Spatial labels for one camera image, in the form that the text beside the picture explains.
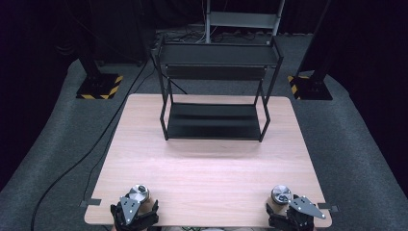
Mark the grey tape strip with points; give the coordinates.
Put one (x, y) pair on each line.
(327, 207)
(90, 202)

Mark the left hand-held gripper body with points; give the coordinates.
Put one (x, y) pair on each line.
(130, 208)

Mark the grey metal stand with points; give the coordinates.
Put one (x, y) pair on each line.
(242, 19)

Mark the black stand with striped base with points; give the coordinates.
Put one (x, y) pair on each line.
(309, 87)
(99, 86)

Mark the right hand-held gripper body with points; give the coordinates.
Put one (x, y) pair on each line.
(303, 208)

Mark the black metal shelf rack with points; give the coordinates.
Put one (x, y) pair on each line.
(213, 122)

